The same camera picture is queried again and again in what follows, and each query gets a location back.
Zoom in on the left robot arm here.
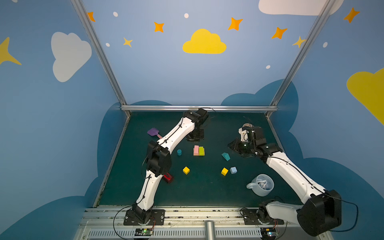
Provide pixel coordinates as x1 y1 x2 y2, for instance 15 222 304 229
132 108 209 224

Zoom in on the pink rectangular block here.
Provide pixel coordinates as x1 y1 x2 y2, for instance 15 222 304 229
193 145 200 156

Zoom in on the yellow cube block right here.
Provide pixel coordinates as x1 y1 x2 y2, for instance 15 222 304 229
221 168 229 176

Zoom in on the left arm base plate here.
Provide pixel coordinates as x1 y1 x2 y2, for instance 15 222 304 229
123 210 165 226

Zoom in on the yellow cube block left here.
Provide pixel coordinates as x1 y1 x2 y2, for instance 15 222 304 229
183 167 190 175

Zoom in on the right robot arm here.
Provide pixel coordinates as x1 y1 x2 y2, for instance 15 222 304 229
228 139 342 237

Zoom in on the light blue cube block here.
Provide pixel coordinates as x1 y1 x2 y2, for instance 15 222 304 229
230 167 237 174

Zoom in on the light blue mug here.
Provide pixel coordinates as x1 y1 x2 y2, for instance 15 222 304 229
246 174 275 197

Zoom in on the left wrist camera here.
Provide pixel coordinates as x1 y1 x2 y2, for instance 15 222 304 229
196 108 209 124

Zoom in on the lime green rectangular block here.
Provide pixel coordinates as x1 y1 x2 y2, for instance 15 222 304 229
199 147 205 156

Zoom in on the yellow cube block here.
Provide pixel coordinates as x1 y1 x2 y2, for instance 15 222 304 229
221 168 229 176
183 167 190 175

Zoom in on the left circuit board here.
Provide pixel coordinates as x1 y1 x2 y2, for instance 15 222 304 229
134 228 154 238

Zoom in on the right circuit board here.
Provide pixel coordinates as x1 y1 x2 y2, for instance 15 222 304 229
260 228 277 240

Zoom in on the circuit board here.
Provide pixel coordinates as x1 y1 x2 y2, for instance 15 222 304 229
260 228 277 240
134 228 154 238

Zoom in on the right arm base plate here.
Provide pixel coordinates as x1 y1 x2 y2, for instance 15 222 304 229
240 208 285 225

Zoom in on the aluminium cage frame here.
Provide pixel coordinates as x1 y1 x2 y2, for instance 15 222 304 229
70 0 337 119

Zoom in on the teal house-shaped block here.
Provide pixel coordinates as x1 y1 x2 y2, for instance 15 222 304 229
222 153 231 161

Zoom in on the aluminium front rail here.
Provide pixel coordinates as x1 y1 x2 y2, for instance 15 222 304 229
74 206 312 240

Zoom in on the grey camera pole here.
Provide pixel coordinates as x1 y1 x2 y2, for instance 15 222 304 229
205 221 216 240

